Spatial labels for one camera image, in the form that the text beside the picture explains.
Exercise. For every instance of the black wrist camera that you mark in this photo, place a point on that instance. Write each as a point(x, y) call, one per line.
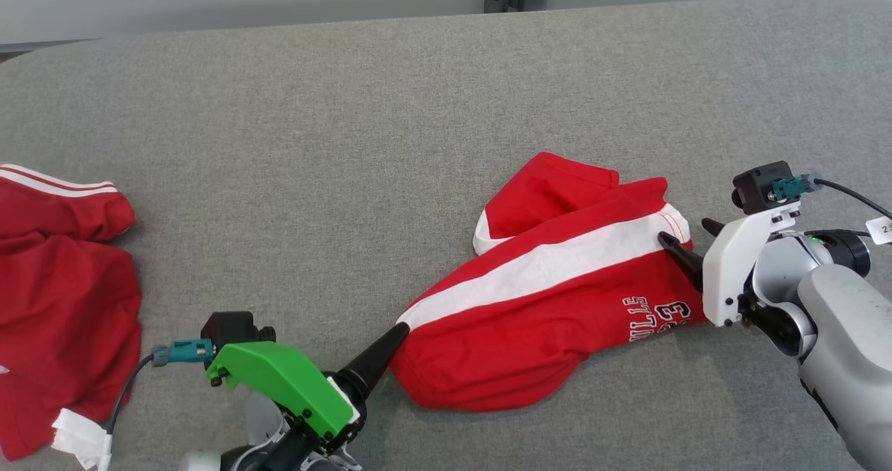
point(756, 185)
point(226, 328)

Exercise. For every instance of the red basketball jersey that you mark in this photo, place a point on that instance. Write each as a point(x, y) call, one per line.
point(63, 304)

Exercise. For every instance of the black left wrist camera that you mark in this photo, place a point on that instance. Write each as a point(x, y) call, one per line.
point(226, 328)

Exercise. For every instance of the red shorts with white stripe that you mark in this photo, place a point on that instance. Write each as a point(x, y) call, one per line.
point(523, 331)

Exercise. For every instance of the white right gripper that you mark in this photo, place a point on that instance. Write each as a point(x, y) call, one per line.
point(725, 276)

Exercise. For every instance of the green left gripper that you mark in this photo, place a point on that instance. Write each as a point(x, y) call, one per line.
point(286, 380)

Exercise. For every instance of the teal camera connector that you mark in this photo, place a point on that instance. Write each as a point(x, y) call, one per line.
point(794, 187)
point(185, 352)

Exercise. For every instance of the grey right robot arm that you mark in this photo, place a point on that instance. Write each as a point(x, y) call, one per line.
point(843, 331)

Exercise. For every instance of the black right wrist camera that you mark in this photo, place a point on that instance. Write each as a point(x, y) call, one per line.
point(756, 185)

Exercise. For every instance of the teal right camera connector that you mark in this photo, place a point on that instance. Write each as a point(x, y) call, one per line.
point(794, 187)

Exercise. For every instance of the teal left camera connector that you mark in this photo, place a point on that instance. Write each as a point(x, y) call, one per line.
point(185, 352)

